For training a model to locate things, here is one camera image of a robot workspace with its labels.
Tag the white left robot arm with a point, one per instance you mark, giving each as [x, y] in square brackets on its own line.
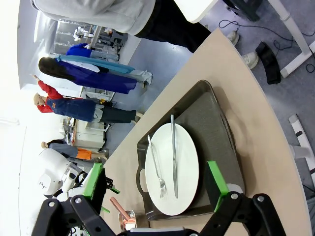
[54, 169]

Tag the long-haired mannequin in blue dress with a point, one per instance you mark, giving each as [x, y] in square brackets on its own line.
[98, 78]

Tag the mannequin red shirt denim apron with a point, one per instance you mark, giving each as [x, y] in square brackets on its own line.
[71, 108]

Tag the black box under desk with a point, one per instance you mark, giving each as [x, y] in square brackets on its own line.
[243, 7]

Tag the silver table knife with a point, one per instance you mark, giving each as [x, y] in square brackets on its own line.
[175, 172]

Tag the black-green right gripper right finger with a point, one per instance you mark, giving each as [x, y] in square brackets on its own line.
[233, 214]

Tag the person in blue jacket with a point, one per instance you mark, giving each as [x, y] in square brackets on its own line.
[78, 50]

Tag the dark grey metal tray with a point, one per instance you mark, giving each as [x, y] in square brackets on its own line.
[209, 118]

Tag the person in grey hoodie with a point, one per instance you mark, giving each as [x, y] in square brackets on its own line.
[98, 12]

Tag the black-green right gripper left finger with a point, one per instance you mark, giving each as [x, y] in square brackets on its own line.
[73, 211]

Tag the white humanoid robot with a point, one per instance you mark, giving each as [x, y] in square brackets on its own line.
[78, 32]

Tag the white stand frame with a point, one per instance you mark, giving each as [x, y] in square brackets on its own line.
[299, 132]

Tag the mannequin grey top orange shorts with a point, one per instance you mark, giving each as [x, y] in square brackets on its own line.
[64, 148]

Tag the black foot pedal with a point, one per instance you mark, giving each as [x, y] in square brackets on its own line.
[268, 64]

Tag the silver fork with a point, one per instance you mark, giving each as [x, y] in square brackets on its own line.
[163, 189]

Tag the white oval plate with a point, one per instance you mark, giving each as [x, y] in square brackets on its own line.
[188, 167]

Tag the white sneaker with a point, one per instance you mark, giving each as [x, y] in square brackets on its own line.
[251, 60]
[232, 37]

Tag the white low cabinet table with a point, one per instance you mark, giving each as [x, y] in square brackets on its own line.
[91, 138]

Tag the small steel rectangular container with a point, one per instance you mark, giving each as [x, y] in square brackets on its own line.
[121, 221]

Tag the white desk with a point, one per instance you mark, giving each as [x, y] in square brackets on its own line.
[197, 9]

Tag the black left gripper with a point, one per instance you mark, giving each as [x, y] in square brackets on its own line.
[109, 182]

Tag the pink lint roller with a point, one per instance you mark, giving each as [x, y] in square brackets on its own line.
[118, 205]

